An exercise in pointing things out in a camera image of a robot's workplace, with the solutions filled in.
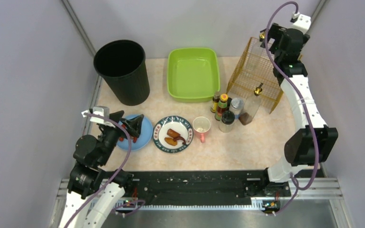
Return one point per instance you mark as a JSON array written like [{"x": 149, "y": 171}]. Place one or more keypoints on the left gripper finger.
[
  {"x": 116, "y": 117},
  {"x": 133, "y": 126}
]

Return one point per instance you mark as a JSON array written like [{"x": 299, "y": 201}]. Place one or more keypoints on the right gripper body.
[{"x": 272, "y": 34}]

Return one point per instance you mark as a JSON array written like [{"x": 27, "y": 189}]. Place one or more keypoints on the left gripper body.
[{"x": 119, "y": 126}]

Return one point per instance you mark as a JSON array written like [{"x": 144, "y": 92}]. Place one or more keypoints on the dark sauce dispenser bottle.
[{"x": 251, "y": 106}]

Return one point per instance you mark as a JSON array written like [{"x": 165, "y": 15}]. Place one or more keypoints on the silver lid glass jar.
[{"x": 236, "y": 106}]

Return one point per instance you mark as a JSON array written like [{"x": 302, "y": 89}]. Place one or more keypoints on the green label sauce bottle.
[{"x": 221, "y": 106}]

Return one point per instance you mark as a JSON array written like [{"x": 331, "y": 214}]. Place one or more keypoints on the clear oil dispenser bottle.
[{"x": 257, "y": 59}]

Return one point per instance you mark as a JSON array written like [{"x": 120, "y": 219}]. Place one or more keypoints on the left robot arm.
[{"x": 91, "y": 191}]

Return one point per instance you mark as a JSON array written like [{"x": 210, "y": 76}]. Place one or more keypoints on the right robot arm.
[{"x": 313, "y": 140}]

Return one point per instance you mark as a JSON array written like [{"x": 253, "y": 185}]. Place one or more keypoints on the blue plate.
[{"x": 142, "y": 141}]

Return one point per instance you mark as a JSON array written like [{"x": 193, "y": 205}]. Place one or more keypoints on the brown sausage piece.
[{"x": 172, "y": 133}]

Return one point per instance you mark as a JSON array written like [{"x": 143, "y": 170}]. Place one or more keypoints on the orange food slice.
[{"x": 170, "y": 141}]

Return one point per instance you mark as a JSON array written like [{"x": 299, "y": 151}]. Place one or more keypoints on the dark red octopus tentacle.
[{"x": 175, "y": 139}]

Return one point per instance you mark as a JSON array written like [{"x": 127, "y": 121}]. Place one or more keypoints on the white plate green rim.
[{"x": 177, "y": 123}]

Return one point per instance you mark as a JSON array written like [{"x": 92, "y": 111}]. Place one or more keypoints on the black plastic trash bin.
[{"x": 121, "y": 64}]

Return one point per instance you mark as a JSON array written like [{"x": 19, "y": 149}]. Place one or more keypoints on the pink mug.
[{"x": 201, "y": 126}]

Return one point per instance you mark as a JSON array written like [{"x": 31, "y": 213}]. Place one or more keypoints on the green plastic basin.
[{"x": 193, "y": 74}]

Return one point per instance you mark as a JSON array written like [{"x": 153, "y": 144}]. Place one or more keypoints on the small yellow label bottle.
[{"x": 215, "y": 101}]

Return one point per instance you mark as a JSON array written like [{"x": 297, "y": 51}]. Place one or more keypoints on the black lid seasoning jar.
[{"x": 227, "y": 121}]

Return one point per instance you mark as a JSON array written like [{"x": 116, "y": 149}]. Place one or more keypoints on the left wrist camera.
[{"x": 97, "y": 114}]

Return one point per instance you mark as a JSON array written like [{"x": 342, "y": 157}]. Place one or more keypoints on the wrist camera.
[
  {"x": 300, "y": 22},
  {"x": 97, "y": 114}
]

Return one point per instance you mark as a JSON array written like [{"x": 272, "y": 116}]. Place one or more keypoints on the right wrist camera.
[{"x": 300, "y": 22}]

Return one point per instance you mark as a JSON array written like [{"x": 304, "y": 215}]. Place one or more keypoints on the gold wire basket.
[{"x": 243, "y": 82}]

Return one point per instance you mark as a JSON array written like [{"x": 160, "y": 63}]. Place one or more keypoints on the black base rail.
[{"x": 204, "y": 190}]

